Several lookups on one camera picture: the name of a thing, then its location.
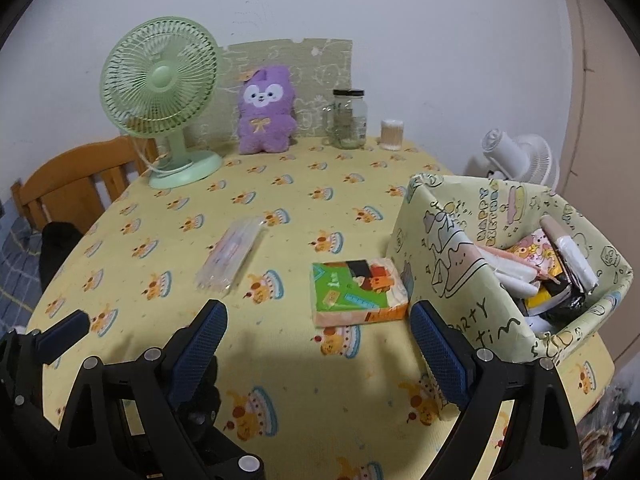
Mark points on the cartoon-print storage box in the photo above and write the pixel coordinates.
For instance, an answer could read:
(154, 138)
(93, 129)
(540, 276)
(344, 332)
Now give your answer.
(450, 260)

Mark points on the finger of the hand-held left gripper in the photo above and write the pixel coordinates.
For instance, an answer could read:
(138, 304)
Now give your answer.
(205, 395)
(65, 335)

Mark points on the purple plush toy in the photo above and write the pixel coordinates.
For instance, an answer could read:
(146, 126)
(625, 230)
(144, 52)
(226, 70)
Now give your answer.
(265, 125)

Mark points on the cartoon-print paper sheet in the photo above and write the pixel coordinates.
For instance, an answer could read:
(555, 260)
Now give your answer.
(320, 65)

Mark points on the green orange tissue pack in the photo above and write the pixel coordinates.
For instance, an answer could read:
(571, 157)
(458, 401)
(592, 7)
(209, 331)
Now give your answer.
(350, 290)

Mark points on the green desk fan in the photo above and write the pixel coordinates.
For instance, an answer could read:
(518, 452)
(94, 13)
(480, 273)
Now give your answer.
(160, 80)

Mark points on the cotton swab container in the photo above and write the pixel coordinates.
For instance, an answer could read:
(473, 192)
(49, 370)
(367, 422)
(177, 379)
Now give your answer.
(392, 135)

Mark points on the yellow printed tablecloth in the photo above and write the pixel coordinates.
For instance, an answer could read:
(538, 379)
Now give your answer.
(300, 200)

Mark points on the glass jar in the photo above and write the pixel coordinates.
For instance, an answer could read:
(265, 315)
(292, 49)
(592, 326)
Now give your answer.
(347, 120)

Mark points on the black yellow packet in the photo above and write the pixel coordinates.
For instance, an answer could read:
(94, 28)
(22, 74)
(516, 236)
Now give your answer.
(555, 292)

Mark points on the clear pink packet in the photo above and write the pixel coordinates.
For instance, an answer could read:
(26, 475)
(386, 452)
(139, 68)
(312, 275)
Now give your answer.
(227, 255)

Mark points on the white standing fan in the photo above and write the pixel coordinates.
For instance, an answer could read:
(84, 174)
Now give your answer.
(530, 160)

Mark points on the pile of plastic packets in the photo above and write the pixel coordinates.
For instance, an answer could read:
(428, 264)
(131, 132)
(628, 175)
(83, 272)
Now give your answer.
(610, 425)

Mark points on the wooden chair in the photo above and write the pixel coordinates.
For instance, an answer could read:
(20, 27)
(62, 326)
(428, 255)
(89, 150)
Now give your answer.
(65, 175)

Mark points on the pink cartoon-print packet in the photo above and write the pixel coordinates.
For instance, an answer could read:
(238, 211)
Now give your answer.
(535, 252)

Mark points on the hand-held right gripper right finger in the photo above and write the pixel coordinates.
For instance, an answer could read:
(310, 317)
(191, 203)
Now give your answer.
(440, 355)

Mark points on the white cloth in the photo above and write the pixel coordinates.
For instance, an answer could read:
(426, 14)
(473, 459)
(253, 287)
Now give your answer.
(575, 255)

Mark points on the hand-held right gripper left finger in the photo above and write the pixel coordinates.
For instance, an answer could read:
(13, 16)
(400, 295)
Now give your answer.
(197, 355)

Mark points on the blue plaid blanket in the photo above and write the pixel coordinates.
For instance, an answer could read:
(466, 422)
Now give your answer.
(20, 260)

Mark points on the beige door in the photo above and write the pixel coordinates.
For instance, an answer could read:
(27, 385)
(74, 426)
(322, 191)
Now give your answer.
(610, 110)

